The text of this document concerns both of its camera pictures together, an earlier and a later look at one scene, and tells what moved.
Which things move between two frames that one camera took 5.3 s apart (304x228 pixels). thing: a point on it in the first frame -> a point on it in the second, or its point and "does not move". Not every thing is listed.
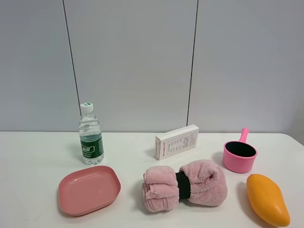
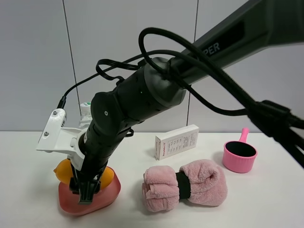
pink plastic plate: [87, 190] does not move
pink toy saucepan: [239, 156] does not move
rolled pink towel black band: [199, 182] does not move
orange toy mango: [267, 200] -> [64, 172]
